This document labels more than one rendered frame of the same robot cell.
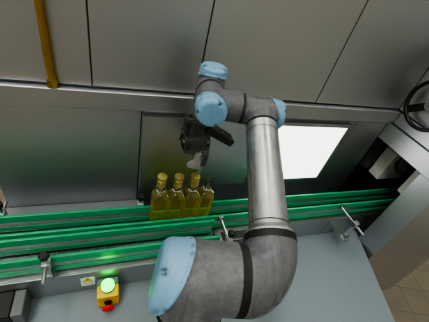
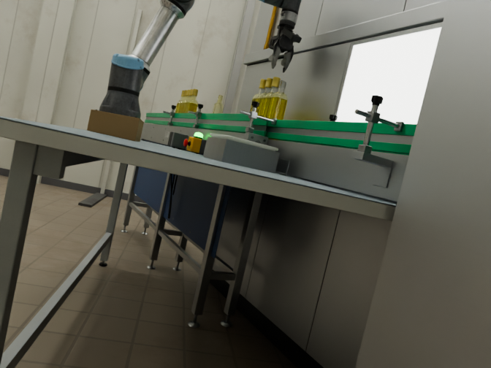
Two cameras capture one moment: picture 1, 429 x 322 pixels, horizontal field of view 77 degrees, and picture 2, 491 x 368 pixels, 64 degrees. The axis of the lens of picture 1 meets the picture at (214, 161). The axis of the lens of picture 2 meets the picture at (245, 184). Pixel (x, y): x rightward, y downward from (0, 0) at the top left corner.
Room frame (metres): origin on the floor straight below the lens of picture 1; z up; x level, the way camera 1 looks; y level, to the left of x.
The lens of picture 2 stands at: (0.58, -1.72, 0.77)
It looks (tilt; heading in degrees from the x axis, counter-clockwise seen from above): 3 degrees down; 87
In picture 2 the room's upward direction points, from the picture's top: 13 degrees clockwise
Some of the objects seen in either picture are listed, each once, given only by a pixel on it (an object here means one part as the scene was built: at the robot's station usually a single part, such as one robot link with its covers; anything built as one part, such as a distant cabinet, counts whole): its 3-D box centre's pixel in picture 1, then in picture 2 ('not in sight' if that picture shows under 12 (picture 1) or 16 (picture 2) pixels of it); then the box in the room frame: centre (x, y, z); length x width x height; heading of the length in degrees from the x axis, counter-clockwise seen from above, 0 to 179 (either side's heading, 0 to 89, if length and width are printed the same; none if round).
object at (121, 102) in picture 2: not in sight; (121, 103); (0.13, -0.20, 0.88); 0.15 x 0.15 x 0.10
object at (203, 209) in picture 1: (202, 206); (275, 116); (0.73, 0.00, 0.99); 0.06 x 0.06 x 0.21; 28
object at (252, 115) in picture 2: (226, 236); (257, 118); (0.65, -0.13, 0.95); 0.17 x 0.03 x 0.12; 27
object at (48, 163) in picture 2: not in sight; (90, 234); (0.11, -0.20, 0.36); 1.51 x 0.09 x 0.71; 97
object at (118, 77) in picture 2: not in sight; (126, 72); (0.12, -0.19, 1.00); 0.13 x 0.12 x 0.14; 101
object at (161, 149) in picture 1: (249, 153); (340, 85); (0.94, -0.13, 1.15); 0.90 x 0.03 x 0.34; 117
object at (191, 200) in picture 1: (188, 207); (268, 116); (0.70, 0.05, 0.99); 0.06 x 0.06 x 0.21; 27
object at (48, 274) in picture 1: (45, 273); (193, 115); (0.34, 0.39, 0.94); 0.07 x 0.04 x 0.13; 27
